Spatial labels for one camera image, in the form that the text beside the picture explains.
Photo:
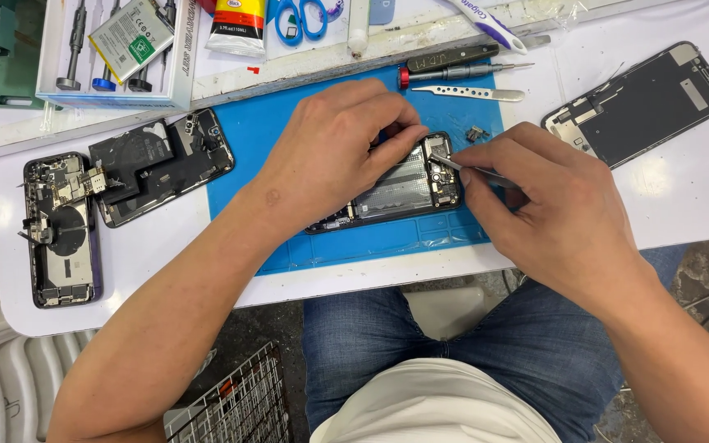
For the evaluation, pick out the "person's right hand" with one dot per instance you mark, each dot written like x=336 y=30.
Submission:
x=551 y=209

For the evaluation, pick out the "person's left hand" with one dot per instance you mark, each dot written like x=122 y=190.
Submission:
x=324 y=147

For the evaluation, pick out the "black smartphone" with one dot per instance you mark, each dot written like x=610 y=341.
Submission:
x=400 y=187

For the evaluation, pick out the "silver metal tweezers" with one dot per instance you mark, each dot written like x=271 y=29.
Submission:
x=447 y=162

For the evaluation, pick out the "blue silicone repair mat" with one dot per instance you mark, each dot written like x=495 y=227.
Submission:
x=256 y=141

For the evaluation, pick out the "white wooden tray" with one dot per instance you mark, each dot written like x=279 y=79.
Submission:
x=330 y=64

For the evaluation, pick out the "small metal phone component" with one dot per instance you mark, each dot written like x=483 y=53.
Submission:
x=476 y=133

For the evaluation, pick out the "white small bottle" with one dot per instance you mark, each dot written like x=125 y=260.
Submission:
x=358 y=28

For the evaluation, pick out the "phone display assembly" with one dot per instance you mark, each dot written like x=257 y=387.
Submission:
x=641 y=104

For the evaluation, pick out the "person's blue jeans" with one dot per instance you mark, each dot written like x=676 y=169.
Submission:
x=514 y=344

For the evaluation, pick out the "silver perforated pry tool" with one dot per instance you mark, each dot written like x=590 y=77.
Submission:
x=471 y=93

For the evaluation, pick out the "white plastic stool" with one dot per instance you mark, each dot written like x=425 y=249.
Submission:
x=444 y=311

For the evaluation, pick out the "red-capped precision screwdriver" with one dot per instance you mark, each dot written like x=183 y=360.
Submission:
x=453 y=73

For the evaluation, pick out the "white glue tube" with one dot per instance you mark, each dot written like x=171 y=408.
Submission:
x=237 y=24

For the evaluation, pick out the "light blue plastic card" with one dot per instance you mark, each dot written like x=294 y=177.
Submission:
x=382 y=9

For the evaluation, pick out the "disassembled black phone housing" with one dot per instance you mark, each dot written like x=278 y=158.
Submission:
x=157 y=166

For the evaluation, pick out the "white screwdriver set box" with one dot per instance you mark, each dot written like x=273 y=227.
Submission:
x=173 y=67

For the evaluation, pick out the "black-capped precision screwdriver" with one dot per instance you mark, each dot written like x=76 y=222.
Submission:
x=140 y=80

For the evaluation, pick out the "white and purple toothbrush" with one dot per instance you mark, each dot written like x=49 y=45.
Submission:
x=487 y=21

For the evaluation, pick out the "white phone battery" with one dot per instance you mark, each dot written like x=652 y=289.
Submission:
x=130 y=42

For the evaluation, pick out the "person's white shirt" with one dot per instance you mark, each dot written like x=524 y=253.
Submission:
x=434 y=406

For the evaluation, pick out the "blue-capped precision screwdriver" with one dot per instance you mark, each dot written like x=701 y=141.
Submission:
x=104 y=79

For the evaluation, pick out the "grey precision screwdriver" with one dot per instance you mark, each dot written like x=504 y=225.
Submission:
x=74 y=43

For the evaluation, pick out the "disassembled purple phone housing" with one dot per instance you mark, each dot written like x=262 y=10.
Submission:
x=64 y=240

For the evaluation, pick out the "white plastic chair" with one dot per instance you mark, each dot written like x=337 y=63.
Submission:
x=10 y=381

